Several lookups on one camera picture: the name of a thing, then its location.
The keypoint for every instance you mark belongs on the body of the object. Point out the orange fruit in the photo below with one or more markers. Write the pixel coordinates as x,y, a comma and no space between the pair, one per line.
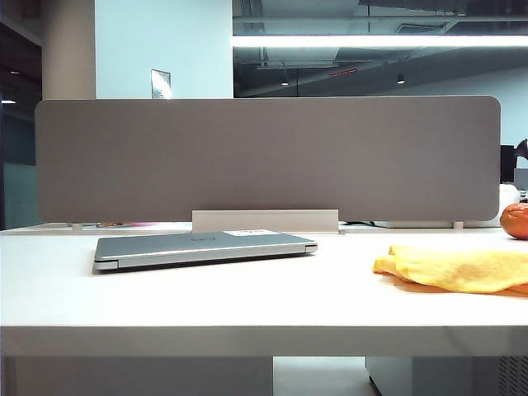
516,220

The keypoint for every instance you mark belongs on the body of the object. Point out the grey fabric desk divider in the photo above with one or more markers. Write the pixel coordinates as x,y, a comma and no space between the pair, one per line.
264,156

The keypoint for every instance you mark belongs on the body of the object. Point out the silver closed laptop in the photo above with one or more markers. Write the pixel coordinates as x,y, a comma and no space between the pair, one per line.
165,247

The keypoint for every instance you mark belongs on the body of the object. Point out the wall poster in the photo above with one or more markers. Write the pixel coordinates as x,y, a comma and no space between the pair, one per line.
161,83

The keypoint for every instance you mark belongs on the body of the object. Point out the pink flat item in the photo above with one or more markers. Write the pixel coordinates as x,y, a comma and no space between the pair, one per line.
140,224

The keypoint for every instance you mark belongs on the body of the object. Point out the white rounded box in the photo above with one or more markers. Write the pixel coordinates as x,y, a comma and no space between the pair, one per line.
509,194

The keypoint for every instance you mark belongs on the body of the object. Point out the yellow cloth rag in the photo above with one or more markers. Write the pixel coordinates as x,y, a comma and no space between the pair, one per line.
453,268

